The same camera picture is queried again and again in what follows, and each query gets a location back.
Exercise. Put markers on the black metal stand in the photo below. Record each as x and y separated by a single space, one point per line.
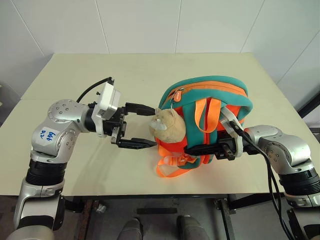
310 105

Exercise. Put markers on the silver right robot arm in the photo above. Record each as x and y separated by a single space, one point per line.
287 147

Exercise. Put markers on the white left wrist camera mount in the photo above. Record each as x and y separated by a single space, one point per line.
107 100

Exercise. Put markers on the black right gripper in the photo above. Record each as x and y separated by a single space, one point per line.
225 146

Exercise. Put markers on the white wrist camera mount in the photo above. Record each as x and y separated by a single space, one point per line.
228 116
107 100

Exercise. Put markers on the black flat bar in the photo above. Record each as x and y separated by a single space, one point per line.
156 210

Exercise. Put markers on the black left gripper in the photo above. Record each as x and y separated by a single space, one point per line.
112 123

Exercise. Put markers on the orange and teal backpack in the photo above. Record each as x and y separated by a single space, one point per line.
212 87

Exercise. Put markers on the black metal table frame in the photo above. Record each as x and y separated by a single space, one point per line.
225 212

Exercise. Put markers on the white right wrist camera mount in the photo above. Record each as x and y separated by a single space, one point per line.
228 116

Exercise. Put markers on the dark grey rounded shape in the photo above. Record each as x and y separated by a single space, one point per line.
190 227
131 228

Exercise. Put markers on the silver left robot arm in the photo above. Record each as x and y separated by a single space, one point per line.
62 117

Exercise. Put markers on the small white plastic piece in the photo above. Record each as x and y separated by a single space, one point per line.
101 208

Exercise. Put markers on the beige plush cat toy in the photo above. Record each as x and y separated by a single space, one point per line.
170 127

